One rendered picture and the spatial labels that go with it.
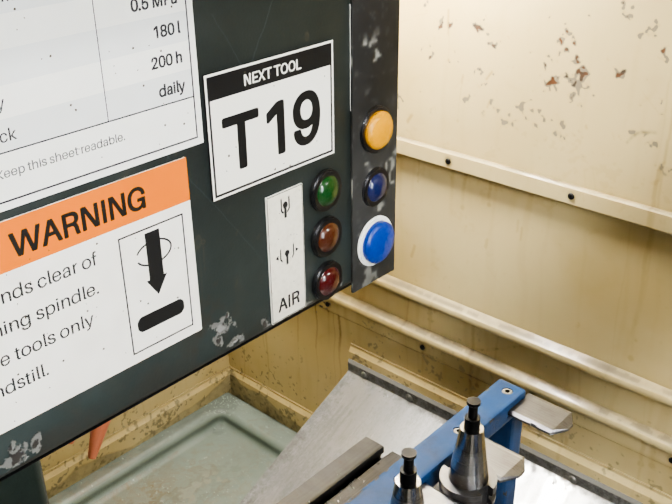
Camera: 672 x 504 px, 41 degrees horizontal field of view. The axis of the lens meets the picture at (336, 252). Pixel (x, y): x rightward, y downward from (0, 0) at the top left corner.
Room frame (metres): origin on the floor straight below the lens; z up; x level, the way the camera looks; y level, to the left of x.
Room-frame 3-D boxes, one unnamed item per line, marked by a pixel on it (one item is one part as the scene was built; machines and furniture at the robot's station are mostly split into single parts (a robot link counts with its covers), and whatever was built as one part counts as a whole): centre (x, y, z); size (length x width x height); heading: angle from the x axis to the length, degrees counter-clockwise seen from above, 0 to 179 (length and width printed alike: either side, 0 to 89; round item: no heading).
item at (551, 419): (0.88, -0.25, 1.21); 0.07 x 0.05 x 0.01; 48
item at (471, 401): (0.76, -0.14, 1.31); 0.02 x 0.02 x 0.03
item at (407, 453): (0.68, -0.07, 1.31); 0.02 x 0.02 x 0.03
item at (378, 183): (0.54, -0.03, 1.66); 0.02 x 0.01 x 0.02; 138
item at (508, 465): (0.80, -0.18, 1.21); 0.07 x 0.05 x 0.01; 48
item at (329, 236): (0.51, 0.01, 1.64); 0.02 x 0.01 x 0.02; 138
